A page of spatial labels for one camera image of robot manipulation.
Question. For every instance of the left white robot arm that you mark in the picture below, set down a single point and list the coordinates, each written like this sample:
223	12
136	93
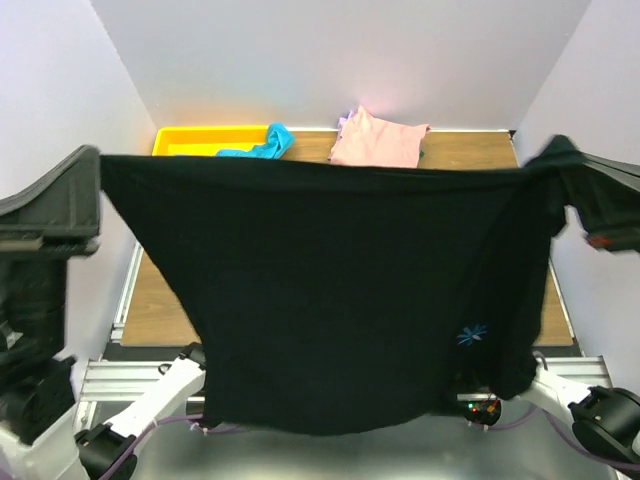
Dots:
38	406

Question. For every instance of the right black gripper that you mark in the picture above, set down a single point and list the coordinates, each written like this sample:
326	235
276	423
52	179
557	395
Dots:
615	238

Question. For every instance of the lavender folded t-shirt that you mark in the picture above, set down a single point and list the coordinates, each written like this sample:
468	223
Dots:
345	120

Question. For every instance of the yellow plastic bin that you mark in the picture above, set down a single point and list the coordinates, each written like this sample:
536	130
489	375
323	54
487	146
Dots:
207	141

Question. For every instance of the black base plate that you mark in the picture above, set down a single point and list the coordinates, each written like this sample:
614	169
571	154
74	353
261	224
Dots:
480	406

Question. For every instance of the black t-shirt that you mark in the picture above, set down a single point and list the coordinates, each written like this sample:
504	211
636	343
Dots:
333	300

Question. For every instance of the teal t-shirt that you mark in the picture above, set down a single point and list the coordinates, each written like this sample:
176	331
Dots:
270	145

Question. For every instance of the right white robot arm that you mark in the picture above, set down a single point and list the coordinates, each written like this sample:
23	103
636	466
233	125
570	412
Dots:
604	421

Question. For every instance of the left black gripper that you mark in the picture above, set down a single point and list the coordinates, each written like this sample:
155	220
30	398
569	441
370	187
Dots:
69	204

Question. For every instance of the aluminium frame rail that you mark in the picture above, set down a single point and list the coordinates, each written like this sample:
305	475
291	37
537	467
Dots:
429	448

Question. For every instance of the pink folded t-shirt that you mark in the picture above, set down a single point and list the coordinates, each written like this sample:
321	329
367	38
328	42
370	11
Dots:
371	141

